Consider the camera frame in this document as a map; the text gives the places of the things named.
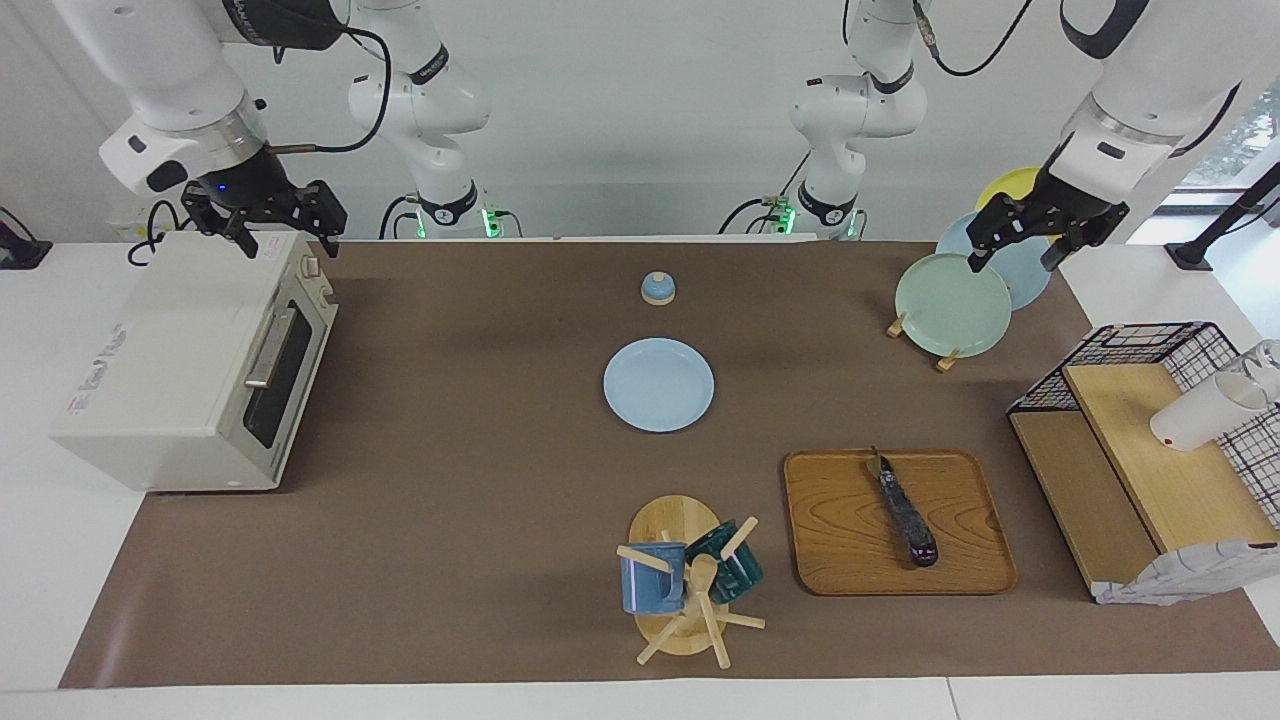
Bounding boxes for brown table mat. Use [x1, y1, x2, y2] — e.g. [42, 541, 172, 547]
[58, 240, 1280, 689]

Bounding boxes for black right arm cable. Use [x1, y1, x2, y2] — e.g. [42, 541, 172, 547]
[262, 25, 391, 156]

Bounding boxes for wooden plate rack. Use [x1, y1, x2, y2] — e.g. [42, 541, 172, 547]
[886, 312, 961, 373]

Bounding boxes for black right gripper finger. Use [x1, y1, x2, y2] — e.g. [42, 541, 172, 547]
[305, 182, 348, 258]
[183, 205, 259, 259]

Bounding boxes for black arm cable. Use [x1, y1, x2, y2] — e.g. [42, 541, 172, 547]
[262, 25, 391, 156]
[915, 0, 1036, 78]

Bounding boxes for wooden shelf box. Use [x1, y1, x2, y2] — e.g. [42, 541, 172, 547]
[1008, 362, 1280, 599]

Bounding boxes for white toaster oven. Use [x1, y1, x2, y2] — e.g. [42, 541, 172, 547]
[50, 230, 339, 493]

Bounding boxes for pale green plate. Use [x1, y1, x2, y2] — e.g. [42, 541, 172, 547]
[894, 253, 1013, 358]

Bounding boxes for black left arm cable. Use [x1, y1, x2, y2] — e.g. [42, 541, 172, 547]
[915, 0, 1036, 78]

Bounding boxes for black clamp stand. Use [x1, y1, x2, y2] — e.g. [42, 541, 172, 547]
[1165, 160, 1280, 271]

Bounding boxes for black oven power cable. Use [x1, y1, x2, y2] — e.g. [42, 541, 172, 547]
[127, 198, 206, 267]

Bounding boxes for wooden serving tray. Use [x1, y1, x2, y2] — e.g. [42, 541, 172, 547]
[783, 450, 1019, 597]

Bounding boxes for white cup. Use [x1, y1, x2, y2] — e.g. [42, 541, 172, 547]
[1149, 372, 1276, 452]

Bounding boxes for wooden mug tree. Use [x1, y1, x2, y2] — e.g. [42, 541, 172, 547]
[616, 494, 767, 669]

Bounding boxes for black desk mount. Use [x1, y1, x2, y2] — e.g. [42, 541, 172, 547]
[0, 205, 53, 271]

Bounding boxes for blue mug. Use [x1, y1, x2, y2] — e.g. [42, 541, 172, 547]
[620, 543, 689, 616]

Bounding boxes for oven door with glass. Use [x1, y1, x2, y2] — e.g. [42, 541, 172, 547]
[240, 270, 339, 481]

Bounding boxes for white patterned cloth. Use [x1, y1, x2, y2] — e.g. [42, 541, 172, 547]
[1092, 540, 1280, 607]

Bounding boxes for light blue racked plate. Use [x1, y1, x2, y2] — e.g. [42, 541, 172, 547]
[936, 209, 1053, 311]

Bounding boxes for dark green mug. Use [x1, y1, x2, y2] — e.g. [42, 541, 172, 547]
[685, 521, 764, 606]

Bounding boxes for yellow plate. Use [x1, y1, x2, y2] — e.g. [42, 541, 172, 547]
[975, 166, 1063, 263]

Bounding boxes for dark purple eggplant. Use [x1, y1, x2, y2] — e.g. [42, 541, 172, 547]
[868, 447, 940, 568]

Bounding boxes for window with dark frame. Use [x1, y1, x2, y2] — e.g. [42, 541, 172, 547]
[1155, 80, 1280, 216]

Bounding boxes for black wire basket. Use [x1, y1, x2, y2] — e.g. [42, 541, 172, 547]
[1007, 321, 1280, 531]

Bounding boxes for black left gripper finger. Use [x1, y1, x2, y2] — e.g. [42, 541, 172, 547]
[966, 200, 1016, 273]
[1042, 225, 1106, 273]

